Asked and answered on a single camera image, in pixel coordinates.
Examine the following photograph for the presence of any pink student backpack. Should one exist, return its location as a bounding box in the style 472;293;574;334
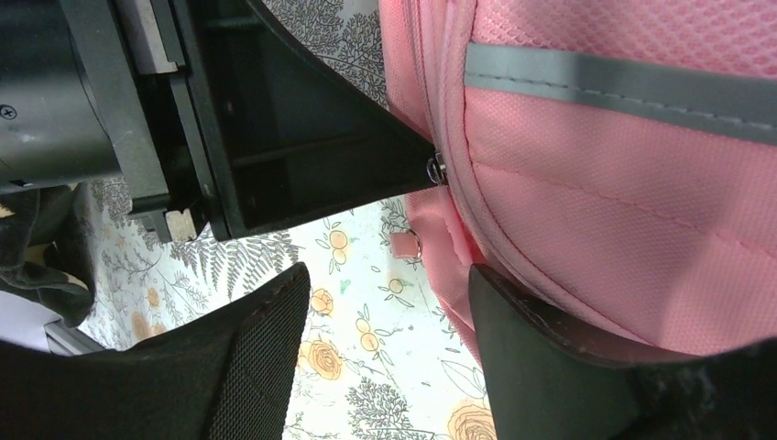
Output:
379;1;776;355

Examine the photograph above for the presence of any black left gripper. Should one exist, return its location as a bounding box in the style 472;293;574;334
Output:
1;1;206;242

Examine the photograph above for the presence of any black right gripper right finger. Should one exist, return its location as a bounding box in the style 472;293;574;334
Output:
468;265;776;439

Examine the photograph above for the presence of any floral table mat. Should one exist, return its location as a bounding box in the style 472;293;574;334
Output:
72;178;496;439

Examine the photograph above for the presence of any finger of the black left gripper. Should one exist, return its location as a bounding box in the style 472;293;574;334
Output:
171;1;434;241

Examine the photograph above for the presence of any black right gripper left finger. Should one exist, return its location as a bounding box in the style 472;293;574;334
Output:
1;263;311;439

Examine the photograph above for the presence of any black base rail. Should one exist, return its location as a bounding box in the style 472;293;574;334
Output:
43;320;105;357

